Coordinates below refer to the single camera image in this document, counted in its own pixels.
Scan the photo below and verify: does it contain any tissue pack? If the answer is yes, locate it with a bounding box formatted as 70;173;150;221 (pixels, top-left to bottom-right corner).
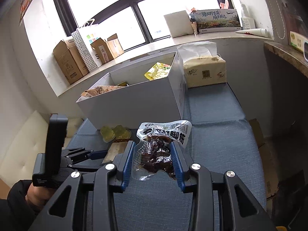
177;41;227;88

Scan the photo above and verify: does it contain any black left jacket sleeve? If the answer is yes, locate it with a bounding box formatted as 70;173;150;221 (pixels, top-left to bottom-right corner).
0;180;40;230

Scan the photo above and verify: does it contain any green white box on shelf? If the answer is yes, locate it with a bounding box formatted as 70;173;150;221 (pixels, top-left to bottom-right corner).
289;31;307;53

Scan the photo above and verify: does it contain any printed landscape gift box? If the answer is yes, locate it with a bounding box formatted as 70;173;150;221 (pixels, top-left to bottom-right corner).
191;9;241;34

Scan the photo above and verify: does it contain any left hand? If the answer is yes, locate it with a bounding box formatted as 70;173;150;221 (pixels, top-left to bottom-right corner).
25;184;55;210

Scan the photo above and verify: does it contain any pink cartoon snack bag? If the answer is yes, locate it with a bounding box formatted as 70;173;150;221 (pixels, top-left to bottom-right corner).
81;85;124;98

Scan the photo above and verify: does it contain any yellow jelly cup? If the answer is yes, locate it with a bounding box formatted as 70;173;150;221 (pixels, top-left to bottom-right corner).
100;126;115;143
113;125;131;141

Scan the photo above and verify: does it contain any tall brown cardboard box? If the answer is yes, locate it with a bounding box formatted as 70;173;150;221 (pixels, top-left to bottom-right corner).
53;37;89;85

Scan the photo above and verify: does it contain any small orange bread packet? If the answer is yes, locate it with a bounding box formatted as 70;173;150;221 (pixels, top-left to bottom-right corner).
103;142;127;163

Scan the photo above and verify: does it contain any window frame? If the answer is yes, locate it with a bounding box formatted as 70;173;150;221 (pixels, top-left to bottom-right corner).
49;0;233;43

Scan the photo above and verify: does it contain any yellow snack pouch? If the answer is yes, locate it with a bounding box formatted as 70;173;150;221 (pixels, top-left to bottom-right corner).
144;62;171;80

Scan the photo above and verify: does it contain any clear dark meat snack packet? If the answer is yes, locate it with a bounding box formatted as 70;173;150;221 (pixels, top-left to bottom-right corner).
131;120;192;181

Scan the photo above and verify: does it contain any white polka dot paper bag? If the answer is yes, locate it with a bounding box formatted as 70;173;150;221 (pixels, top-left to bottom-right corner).
72;18;102;72

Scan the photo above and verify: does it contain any white cardboard storage box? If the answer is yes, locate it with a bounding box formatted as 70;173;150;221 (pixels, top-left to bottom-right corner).
76;52;186;129

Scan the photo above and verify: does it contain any white spray bottle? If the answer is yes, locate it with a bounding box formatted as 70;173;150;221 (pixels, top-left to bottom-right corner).
241;4;256;30

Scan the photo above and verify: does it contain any cream tufted sofa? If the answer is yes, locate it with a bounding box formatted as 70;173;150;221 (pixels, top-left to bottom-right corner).
0;109;84;187

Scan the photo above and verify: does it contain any white tube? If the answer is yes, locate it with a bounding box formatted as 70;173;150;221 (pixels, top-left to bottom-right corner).
235;28;268;38

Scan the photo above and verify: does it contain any open small cardboard box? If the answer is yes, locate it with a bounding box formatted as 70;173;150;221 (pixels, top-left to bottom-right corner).
91;33;124;64

